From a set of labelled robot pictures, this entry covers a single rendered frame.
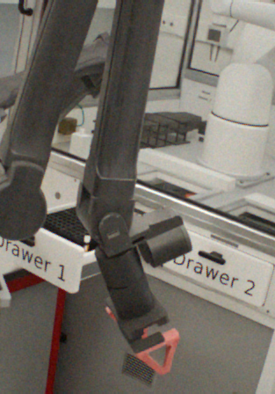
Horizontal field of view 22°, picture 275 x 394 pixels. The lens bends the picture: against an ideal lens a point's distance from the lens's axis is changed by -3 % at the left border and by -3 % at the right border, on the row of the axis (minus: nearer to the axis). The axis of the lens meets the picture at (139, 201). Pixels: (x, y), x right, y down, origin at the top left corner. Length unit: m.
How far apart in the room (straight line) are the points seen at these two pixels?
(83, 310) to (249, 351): 0.54
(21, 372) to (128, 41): 1.37
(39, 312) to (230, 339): 0.54
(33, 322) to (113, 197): 1.14
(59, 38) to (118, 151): 0.17
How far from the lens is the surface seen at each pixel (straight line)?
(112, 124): 0.91
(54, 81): 0.87
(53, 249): 1.65
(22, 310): 1.97
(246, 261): 1.74
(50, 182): 2.08
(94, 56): 1.50
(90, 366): 2.18
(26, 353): 2.07
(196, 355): 1.94
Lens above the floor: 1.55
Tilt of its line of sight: 18 degrees down
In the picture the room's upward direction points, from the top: 10 degrees clockwise
